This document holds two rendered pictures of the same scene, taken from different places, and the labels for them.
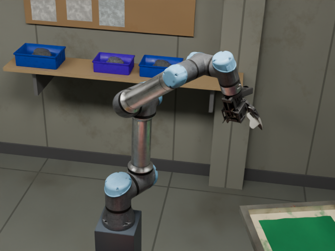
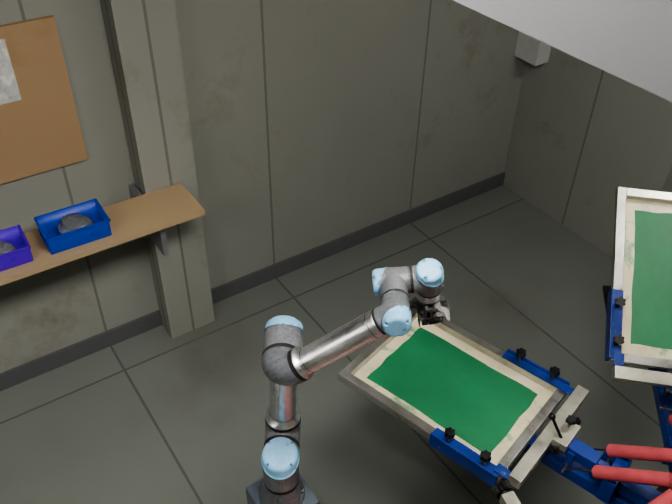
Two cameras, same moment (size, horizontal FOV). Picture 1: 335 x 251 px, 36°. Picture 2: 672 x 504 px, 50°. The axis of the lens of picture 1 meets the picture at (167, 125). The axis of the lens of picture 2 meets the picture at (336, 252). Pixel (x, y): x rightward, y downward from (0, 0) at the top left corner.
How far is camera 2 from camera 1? 137 cm
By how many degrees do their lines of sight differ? 36
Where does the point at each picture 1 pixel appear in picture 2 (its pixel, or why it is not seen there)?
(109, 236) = not seen: outside the picture
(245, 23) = (165, 118)
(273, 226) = (386, 375)
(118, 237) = not seen: outside the picture
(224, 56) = (432, 267)
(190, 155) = (128, 312)
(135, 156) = (285, 411)
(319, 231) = (428, 353)
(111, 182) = (276, 460)
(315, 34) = (245, 97)
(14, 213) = not seen: outside the picture
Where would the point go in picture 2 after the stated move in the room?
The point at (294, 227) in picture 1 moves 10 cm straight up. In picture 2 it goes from (404, 363) to (405, 347)
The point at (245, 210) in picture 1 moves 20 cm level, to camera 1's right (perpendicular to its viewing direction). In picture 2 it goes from (349, 376) to (383, 353)
